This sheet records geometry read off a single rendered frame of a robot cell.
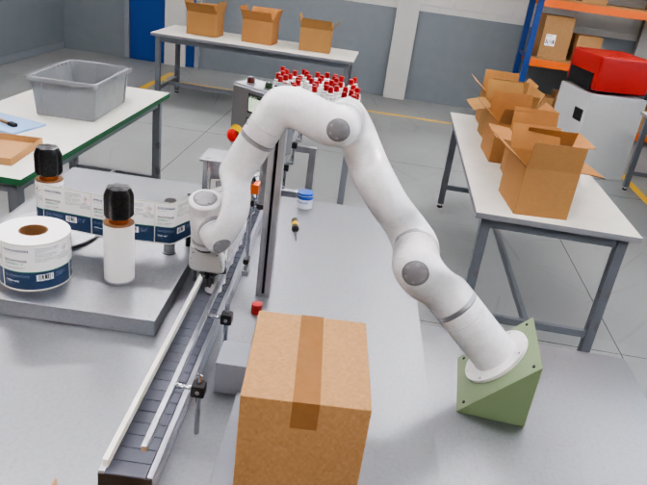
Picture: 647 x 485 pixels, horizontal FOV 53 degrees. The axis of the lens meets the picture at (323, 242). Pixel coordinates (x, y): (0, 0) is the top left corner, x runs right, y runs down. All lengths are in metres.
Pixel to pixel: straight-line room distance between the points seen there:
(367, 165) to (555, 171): 1.83
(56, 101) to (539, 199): 2.64
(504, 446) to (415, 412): 0.23
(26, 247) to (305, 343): 0.91
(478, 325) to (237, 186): 0.71
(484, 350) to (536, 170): 1.67
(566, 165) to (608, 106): 3.86
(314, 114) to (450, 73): 8.02
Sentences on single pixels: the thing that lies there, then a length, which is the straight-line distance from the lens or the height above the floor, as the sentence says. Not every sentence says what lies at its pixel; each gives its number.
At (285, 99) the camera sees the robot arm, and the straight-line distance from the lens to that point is 1.57.
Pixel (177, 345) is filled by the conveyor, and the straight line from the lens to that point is 1.74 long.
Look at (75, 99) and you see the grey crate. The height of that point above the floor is 0.92.
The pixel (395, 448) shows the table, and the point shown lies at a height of 0.83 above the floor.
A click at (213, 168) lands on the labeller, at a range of 2.35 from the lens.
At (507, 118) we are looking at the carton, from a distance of 4.05.
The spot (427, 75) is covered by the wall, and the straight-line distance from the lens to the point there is 9.48.
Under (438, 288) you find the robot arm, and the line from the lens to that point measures 1.62.
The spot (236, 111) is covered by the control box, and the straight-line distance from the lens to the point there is 1.95.
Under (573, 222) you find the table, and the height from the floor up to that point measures 0.78.
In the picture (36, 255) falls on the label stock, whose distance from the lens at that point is 1.96.
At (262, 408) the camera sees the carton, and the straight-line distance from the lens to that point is 1.21.
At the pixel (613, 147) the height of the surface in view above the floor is 0.35.
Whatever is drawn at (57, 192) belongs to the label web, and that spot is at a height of 1.04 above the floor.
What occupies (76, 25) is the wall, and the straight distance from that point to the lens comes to 10.53.
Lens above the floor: 1.87
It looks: 25 degrees down
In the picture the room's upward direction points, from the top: 8 degrees clockwise
